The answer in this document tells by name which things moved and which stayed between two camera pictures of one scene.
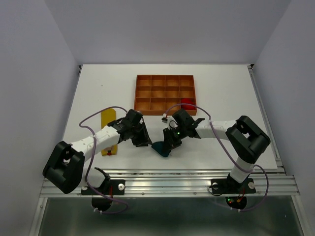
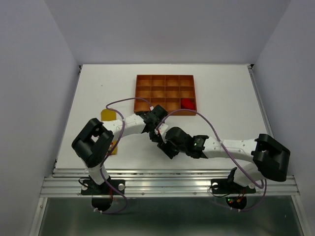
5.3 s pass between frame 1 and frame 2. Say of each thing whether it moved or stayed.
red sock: stayed
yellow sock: stayed
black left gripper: moved
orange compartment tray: stayed
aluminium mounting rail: stayed
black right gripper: moved
